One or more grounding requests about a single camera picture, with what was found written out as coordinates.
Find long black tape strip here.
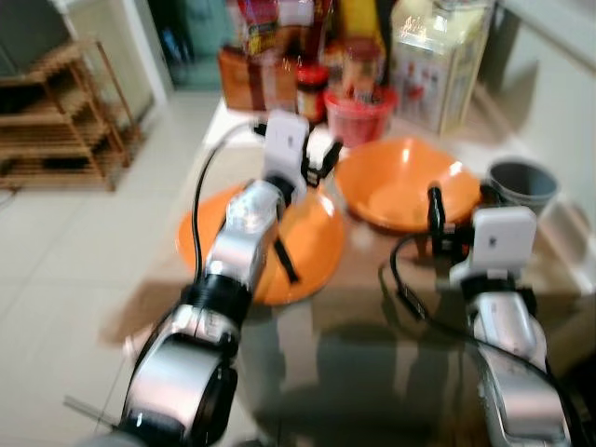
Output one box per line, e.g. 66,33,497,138
273,233,301,285

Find grey appliance on rack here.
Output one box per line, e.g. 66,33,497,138
0,0,71,75

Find yellow bottle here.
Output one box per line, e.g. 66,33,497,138
335,0,387,47

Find brown canister with red lid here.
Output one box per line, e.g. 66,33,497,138
343,39,385,103

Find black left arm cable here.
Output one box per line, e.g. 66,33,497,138
189,119,271,285

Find brown table cloth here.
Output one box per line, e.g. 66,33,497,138
107,112,596,447

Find orange plastic plate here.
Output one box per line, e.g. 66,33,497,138
175,182,347,306

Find wooden slatted rack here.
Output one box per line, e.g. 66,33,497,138
0,37,145,192

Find glass sliding door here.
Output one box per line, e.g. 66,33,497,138
149,0,234,89

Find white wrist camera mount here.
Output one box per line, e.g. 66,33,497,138
450,206,538,290
264,110,341,192

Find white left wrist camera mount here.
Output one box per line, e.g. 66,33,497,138
264,110,341,192

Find orange plastic bowl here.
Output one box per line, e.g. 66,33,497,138
335,138,482,234

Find red snack packet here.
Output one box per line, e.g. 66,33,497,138
233,0,318,57

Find brown snack bag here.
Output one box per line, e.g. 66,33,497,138
217,47,299,115

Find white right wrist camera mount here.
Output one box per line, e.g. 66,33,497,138
450,206,538,290

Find red-lidded sauce jar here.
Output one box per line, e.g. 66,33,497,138
296,63,329,127

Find red plastic container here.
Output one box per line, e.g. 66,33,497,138
323,86,399,148

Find large pale labelled container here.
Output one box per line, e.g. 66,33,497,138
389,0,494,138

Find grey plastic cup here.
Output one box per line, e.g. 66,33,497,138
489,160,560,217

